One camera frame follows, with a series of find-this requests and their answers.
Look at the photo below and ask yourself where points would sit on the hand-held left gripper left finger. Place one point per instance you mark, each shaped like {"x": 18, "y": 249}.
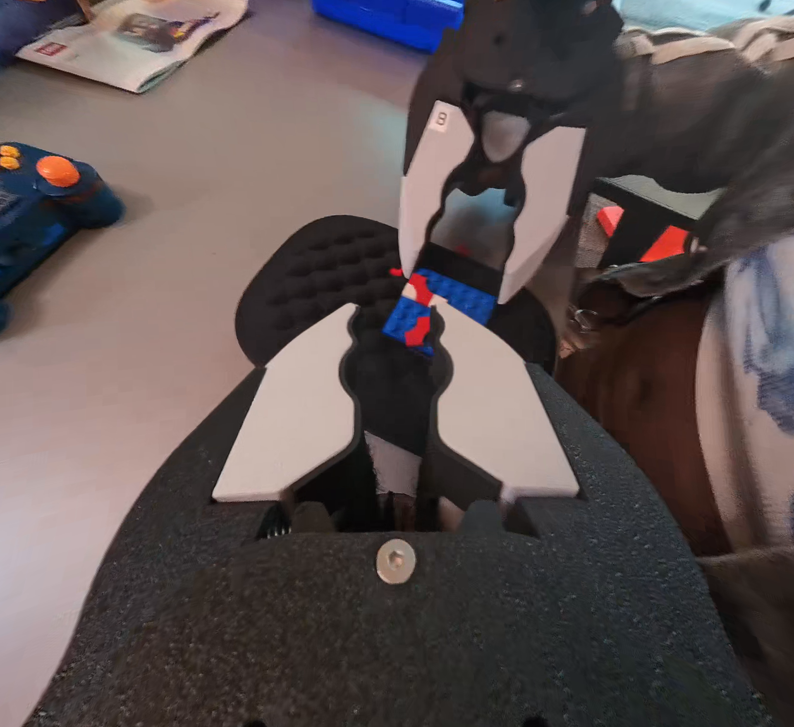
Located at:
{"x": 298, "y": 417}

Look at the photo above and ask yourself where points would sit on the black dimpled foam pad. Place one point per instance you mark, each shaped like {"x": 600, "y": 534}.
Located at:
{"x": 310, "y": 280}

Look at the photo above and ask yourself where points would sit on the building instruction booklet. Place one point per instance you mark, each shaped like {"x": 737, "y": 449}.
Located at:
{"x": 124, "y": 38}

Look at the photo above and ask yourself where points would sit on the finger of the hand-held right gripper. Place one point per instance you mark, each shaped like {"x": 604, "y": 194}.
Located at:
{"x": 425, "y": 169}
{"x": 549, "y": 193}

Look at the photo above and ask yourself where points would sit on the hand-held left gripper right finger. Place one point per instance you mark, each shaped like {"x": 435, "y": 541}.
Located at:
{"x": 496, "y": 423}

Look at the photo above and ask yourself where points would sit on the person's leg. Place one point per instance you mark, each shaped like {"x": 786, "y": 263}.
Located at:
{"x": 639, "y": 417}

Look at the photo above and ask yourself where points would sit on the blue brick controller model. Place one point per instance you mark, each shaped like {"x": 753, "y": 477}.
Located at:
{"x": 37, "y": 218}

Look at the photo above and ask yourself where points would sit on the large blue brick plate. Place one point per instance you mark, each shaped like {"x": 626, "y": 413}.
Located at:
{"x": 462, "y": 299}

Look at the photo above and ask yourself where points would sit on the orange cloth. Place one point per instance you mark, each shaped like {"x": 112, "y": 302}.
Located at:
{"x": 670, "y": 243}

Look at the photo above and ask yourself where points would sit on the person's right forearm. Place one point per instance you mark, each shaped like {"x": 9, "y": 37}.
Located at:
{"x": 695, "y": 119}

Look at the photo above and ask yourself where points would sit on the small blue brick plate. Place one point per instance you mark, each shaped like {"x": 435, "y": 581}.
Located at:
{"x": 400, "y": 321}

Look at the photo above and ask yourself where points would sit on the person's patterned shirt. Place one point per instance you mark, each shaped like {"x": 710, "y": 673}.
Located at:
{"x": 744, "y": 398}

